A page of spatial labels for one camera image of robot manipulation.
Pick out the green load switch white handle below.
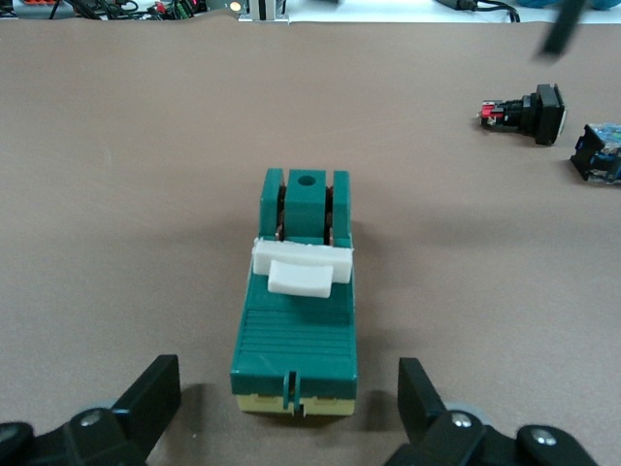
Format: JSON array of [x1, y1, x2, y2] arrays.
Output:
[[228, 167, 360, 417]]

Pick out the blue fabric object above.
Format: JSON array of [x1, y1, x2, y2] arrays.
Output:
[[516, 0, 621, 11]]

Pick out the grey electronics box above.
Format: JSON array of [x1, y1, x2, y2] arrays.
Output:
[[13, 0, 65, 19]]

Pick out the black power cable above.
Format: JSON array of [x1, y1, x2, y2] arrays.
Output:
[[434, 0, 523, 23]]

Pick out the black square pushbutton red terminals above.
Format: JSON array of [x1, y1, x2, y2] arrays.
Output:
[[474, 83, 569, 147]]

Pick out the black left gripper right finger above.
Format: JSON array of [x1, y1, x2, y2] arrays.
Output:
[[385, 357, 599, 466]]

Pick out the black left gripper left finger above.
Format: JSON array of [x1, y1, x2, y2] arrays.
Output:
[[0, 353, 182, 466]]

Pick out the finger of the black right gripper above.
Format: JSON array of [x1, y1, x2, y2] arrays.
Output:
[[532, 0, 588, 60]]

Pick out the green pushbutton blue contact block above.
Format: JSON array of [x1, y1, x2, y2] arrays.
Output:
[[570, 123, 621, 186]]

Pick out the aluminium profile post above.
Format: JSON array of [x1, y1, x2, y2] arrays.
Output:
[[227, 0, 291, 25]]

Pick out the black cable bundle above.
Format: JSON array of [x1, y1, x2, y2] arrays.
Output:
[[62, 0, 210, 21]]

